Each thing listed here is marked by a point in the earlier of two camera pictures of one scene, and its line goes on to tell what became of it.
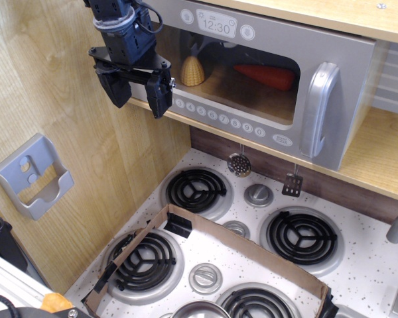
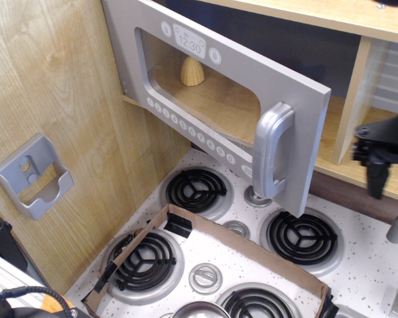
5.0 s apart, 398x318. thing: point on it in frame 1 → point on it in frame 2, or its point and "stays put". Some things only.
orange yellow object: [54, 302] stays put
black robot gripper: [131, 50] → [382, 143]
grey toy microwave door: [333, 127] → [221, 97]
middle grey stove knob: [239, 228] stays put
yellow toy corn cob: [192, 73] stays put
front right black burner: [258, 300] stays put
